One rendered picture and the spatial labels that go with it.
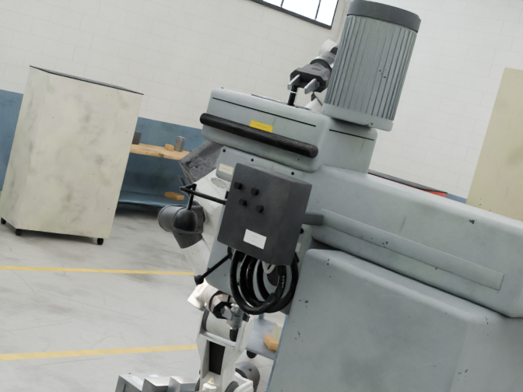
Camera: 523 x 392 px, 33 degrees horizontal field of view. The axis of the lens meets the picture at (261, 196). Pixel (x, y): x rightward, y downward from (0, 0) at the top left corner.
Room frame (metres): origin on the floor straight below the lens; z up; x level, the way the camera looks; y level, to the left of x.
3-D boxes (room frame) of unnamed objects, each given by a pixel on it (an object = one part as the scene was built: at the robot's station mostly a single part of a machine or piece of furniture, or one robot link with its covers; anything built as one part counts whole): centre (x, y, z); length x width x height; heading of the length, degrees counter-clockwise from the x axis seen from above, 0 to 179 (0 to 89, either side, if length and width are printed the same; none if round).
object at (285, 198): (2.15, -0.01, 1.62); 0.20 x 0.09 x 0.21; 48
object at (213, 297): (2.68, 0.03, 1.24); 0.13 x 0.12 x 0.10; 119
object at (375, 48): (2.43, -0.20, 2.05); 0.20 x 0.20 x 0.32
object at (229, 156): (2.57, -0.05, 1.68); 0.34 x 0.24 x 0.10; 48
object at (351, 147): (2.59, -0.03, 1.81); 0.47 x 0.26 x 0.16; 48
